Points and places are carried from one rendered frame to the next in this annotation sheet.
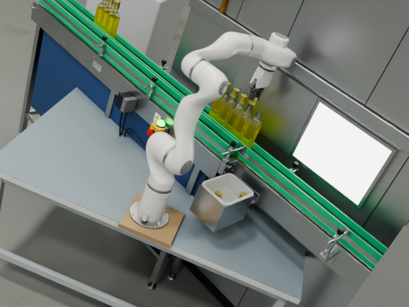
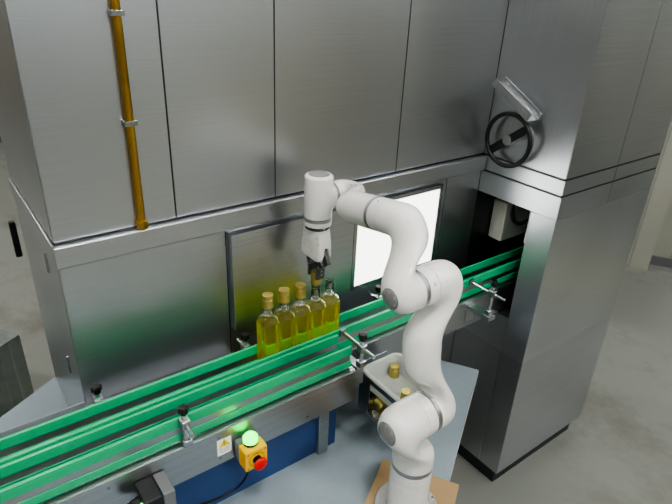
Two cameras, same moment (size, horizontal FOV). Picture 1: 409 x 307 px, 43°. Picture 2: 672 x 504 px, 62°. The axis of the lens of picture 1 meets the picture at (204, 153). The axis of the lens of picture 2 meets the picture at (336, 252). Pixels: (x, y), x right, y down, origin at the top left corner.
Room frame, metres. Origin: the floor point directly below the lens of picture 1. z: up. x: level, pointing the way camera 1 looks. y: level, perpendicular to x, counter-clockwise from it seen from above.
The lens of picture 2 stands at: (1.78, 1.32, 2.20)
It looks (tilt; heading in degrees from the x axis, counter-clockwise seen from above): 27 degrees down; 289
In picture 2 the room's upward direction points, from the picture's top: 3 degrees clockwise
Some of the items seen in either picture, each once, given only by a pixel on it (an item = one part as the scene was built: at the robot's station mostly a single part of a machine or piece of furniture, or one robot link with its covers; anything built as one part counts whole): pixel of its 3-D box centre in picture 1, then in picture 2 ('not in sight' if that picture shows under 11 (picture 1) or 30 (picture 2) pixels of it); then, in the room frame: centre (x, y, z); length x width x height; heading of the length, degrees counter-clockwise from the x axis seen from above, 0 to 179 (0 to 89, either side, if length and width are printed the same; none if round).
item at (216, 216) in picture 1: (225, 200); (393, 392); (2.06, -0.18, 0.92); 0.27 x 0.17 x 0.15; 146
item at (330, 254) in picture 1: (332, 247); (484, 303); (1.83, -0.66, 1.07); 0.17 x 0.05 x 0.23; 146
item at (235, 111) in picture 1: (231, 124); (299, 331); (2.37, -0.07, 1.16); 0.06 x 0.06 x 0.21; 55
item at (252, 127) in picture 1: (248, 137); (328, 320); (2.30, -0.17, 1.16); 0.06 x 0.06 x 0.21; 57
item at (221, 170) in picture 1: (227, 166); (351, 367); (2.20, -0.13, 1.02); 0.09 x 0.04 x 0.07; 146
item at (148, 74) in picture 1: (129, 62); (53, 459); (2.74, 0.59, 1.09); 1.75 x 0.01 x 0.08; 56
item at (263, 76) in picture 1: (263, 75); (317, 239); (2.33, -0.12, 1.47); 0.10 x 0.07 x 0.11; 146
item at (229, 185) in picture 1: (225, 194); (399, 386); (2.04, -0.16, 0.97); 0.22 x 0.17 x 0.09; 146
